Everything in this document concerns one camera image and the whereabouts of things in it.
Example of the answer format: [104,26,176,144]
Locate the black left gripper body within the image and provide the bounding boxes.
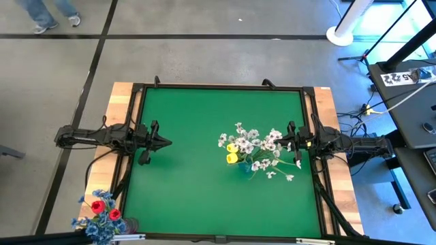
[134,120,161,167]

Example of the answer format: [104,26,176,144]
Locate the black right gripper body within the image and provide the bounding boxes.
[287,120,311,164]

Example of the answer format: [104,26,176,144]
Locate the white artificial flower bunch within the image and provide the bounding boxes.
[253,127,302,182]
[217,121,265,156]

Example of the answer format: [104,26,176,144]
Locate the blue textured glass vase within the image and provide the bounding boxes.
[238,161,255,174]

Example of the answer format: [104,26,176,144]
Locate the blue artificial flower bunch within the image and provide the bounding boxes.
[77,189,115,210]
[70,207,129,245]

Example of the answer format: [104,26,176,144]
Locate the translucent glass vase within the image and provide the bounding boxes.
[121,216,141,236]

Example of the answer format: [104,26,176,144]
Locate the green table mat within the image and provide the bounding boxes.
[121,87,323,239]

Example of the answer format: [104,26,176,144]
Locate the black desk leg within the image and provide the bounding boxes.
[346,129,408,169]

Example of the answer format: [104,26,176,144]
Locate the thin black stand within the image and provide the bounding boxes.
[338,0,421,63]

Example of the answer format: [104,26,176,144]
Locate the blue grey desk leg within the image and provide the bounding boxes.
[373,156,414,210]

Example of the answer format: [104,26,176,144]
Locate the white tower fan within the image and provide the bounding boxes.
[326,0,376,48]

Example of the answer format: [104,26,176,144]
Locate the black desk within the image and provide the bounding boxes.
[369,58,436,151]

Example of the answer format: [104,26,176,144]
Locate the white paper label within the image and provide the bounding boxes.
[380,70,421,87]

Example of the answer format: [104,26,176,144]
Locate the dark grey desk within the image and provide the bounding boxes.
[394,146,436,233]

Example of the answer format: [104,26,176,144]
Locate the grey chair base leg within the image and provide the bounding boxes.
[0,144,27,160]

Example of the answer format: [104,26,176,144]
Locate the black keyboard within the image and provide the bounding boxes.
[424,148,436,168]

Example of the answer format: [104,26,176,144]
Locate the black rig beam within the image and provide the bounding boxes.
[0,230,89,245]

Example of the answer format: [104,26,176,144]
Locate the person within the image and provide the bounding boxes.
[15,0,82,35]

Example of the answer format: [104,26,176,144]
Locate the black corrugated cable conduit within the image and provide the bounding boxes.
[110,159,132,202]
[312,159,364,238]

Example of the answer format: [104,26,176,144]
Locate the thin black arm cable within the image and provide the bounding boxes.
[84,149,115,192]

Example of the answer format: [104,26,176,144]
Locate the black floor cables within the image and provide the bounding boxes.
[337,97,371,144]

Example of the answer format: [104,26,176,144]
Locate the black table frame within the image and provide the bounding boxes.
[105,82,343,244]

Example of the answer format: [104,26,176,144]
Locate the silver aluminium bracket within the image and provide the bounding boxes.
[112,233,147,243]
[295,238,337,245]

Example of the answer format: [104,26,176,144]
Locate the white cable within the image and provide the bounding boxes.
[354,78,436,130]

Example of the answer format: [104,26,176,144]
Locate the thick black post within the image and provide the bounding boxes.
[379,18,436,74]

